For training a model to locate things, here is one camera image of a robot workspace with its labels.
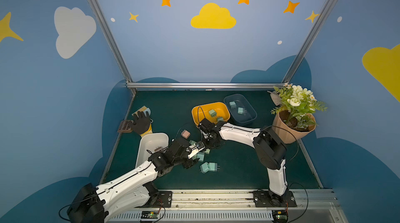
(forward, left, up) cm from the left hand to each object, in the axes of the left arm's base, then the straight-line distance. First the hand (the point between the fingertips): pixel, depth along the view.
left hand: (194, 148), depth 81 cm
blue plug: (-7, -6, -7) cm, 11 cm away
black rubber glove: (+20, +36, -7) cm, 42 cm away
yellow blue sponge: (+32, +38, -9) cm, 51 cm away
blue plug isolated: (+33, -31, -8) cm, 46 cm away
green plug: (-7, -10, -8) cm, 14 cm away
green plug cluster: (+30, -11, -9) cm, 33 cm away
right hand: (+6, -7, -9) cm, 13 cm away
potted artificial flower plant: (+17, -56, +8) cm, 59 cm away
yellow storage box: (+31, -2, -10) cm, 33 cm away
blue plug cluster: (+38, -26, -8) cm, 46 cm away
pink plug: (+13, +7, -8) cm, 17 cm away
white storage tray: (+7, +29, -9) cm, 31 cm away
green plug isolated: (+26, -16, -9) cm, 31 cm away
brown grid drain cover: (+18, +46, -8) cm, 50 cm away
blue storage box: (+23, -26, -4) cm, 35 cm away
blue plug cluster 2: (-1, -3, -7) cm, 8 cm away
